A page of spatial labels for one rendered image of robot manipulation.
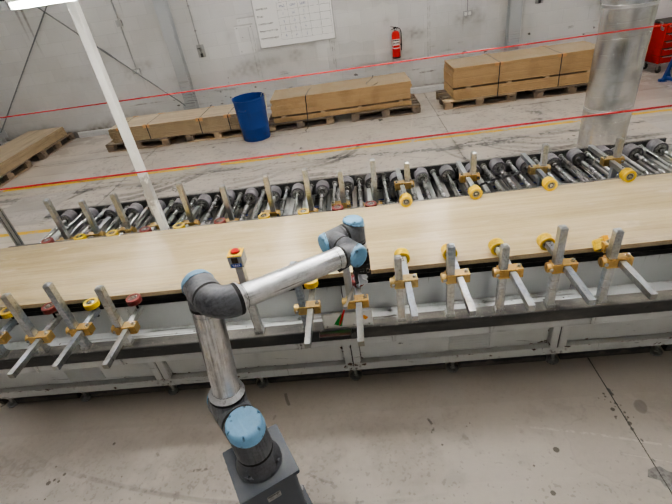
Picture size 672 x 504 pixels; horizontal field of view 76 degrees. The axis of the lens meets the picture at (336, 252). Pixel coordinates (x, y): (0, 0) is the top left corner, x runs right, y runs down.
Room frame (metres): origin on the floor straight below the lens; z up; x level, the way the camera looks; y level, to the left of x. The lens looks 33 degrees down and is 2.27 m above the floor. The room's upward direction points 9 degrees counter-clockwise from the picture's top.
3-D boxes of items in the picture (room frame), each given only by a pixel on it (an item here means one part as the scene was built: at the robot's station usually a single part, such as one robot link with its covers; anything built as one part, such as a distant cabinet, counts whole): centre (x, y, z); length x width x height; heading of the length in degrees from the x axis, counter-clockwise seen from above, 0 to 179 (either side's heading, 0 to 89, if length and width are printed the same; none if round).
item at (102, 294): (1.81, 1.21, 0.87); 0.03 x 0.03 x 0.48; 84
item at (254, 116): (7.45, 1.02, 0.36); 0.59 x 0.57 x 0.73; 174
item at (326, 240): (1.53, 0.00, 1.32); 0.12 x 0.12 x 0.09; 32
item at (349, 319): (1.67, 0.00, 0.75); 0.26 x 0.01 x 0.10; 84
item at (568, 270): (1.57, -1.07, 0.95); 0.50 x 0.04 x 0.04; 174
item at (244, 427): (1.07, 0.46, 0.79); 0.17 x 0.15 x 0.18; 32
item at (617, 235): (1.57, -1.28, 0.89); 0.03 x 0.03 x 0.48; 84
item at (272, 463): (1.06, 0.46, 0.65); 0.19 x 0.19 x 0.10
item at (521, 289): (1.59, -0.82, 0.95); 0.50 x 0.04 x 0.04; 174
